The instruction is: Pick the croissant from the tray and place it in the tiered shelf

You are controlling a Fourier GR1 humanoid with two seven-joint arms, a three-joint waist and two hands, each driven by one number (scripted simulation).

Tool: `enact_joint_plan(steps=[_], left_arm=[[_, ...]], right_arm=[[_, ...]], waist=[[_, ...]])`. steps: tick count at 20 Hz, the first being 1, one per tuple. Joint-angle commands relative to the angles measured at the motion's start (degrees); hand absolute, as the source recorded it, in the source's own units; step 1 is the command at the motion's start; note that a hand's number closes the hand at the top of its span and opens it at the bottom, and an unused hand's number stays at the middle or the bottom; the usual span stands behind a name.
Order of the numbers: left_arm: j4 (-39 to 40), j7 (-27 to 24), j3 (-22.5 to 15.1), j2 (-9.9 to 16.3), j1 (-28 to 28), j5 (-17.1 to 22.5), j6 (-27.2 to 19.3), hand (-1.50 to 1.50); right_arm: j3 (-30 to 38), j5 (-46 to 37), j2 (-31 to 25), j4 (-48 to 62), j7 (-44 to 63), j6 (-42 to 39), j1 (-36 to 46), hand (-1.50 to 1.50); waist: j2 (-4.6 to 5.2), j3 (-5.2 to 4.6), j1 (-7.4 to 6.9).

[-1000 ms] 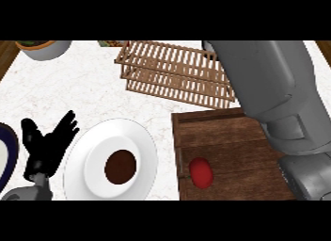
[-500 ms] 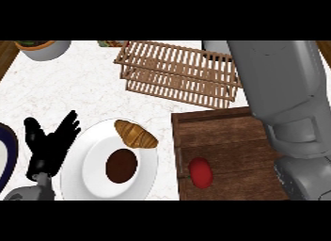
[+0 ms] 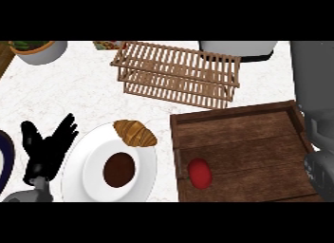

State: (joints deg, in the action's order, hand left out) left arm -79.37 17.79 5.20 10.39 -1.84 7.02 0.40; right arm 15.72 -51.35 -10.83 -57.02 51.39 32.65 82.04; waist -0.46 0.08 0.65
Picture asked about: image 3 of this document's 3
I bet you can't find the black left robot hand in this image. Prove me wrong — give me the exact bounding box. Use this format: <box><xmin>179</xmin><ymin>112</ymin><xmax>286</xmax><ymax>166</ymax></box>
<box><xmin>20</xmin><ymin>112</ymin><xmax>80</xmax><ymax>187</ymax></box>

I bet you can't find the golden brown croissant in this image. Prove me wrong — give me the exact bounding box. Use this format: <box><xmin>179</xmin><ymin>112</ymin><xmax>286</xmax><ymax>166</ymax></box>
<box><xmin>113</xmin><ymin>119</ymin><xmax>159</xmax><ymax>148</ymax></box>

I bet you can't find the pale wooden tiered shelf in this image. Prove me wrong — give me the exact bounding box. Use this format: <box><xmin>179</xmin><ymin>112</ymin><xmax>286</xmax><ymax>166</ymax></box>
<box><xmin>110</xmin><ymin>41</ymin><xmax>243</xmax><ymax>110</ymax></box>

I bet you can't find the dark wooden tray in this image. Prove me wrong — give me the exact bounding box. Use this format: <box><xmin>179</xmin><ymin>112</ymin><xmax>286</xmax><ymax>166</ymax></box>
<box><xmin>169</xmin><ymin>100</ymin><xmax>327</xmax><ymax>203</ymax></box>

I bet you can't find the white round plate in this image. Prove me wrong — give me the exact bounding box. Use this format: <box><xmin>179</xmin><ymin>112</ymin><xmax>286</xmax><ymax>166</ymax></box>
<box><xmin>61</xmin><ymin>121</ymin><xmax>159</xmax><ymax>203</ymax></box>

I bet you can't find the dark brown round cake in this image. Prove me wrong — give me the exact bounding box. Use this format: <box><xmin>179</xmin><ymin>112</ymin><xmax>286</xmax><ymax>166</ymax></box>
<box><xmin>101</xmin><ymin>152</ymin><xmax>138</xmax><ymax>189</ymax></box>

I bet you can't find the grey pot with green plant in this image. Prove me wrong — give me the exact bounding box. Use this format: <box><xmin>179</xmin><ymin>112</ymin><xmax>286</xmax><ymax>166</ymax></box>
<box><xmin>8</xmin><ymin>40</ymin><xmax>70</xmax><ymax>66</ymax></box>

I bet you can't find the red apple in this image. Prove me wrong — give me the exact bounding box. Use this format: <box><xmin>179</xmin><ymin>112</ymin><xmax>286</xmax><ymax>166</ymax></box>
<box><xmin>187</xmin><ymin>158</ymin><xmax>215</xmax><ymax>191</ymax></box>

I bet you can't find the colourful printed box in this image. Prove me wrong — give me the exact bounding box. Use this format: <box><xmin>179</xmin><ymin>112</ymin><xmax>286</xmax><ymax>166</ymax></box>
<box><xmin>92</xmin><ymin>40</ymin><xmax>126</xmax><ymax>51</ymax></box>

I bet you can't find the pale grey appliance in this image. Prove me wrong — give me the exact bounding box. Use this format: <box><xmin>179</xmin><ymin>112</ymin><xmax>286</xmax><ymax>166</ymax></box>
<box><xmin>198</xmin><ymin>40</ymin><xmax>275</xmax><ymax>64</ymax></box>

